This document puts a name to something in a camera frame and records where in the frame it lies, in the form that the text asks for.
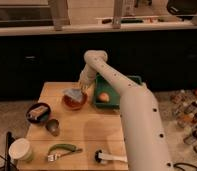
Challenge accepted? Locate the white handled brush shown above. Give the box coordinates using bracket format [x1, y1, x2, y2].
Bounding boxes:
[94, 150, 127, 164]

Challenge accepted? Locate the spice bottle rack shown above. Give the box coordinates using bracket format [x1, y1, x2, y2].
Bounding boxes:
[170, 88, 197, 155]

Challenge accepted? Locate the grey towel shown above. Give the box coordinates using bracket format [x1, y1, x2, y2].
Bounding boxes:
[63, 88, 83, 102]

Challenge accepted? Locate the black stand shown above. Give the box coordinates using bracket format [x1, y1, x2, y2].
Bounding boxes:
[0, 132, 18, 171]

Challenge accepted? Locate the yellow round fruit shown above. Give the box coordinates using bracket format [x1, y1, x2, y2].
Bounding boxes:
[98, 92, 110, 103]

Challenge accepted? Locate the green banana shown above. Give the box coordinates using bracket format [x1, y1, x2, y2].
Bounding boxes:
[48, 143, 77, 155]

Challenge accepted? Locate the tan sponge block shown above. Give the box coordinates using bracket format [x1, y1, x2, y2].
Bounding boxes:
[29, 106, 48, 119]

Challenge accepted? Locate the green tray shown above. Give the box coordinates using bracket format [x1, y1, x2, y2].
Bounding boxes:
[92, 74, 144, 110]

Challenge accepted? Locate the small dark cup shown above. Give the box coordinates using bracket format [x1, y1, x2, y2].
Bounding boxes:
[45, 119, 60, 136]

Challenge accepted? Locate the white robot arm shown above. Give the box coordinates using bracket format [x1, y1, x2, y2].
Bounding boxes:
[79, 50, 174, 171]

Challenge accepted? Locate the black bowl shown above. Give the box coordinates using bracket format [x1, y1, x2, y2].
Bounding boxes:
[26, 102, 51, 124]

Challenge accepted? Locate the red bowl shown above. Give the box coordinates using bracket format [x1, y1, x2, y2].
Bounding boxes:
[62, 93, 88, 110]

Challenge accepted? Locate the white lidded container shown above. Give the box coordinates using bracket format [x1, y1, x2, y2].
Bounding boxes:
[9, 138, 33, 162]

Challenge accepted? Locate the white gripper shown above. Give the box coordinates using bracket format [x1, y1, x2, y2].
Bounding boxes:
[79, 72, 92, 90]

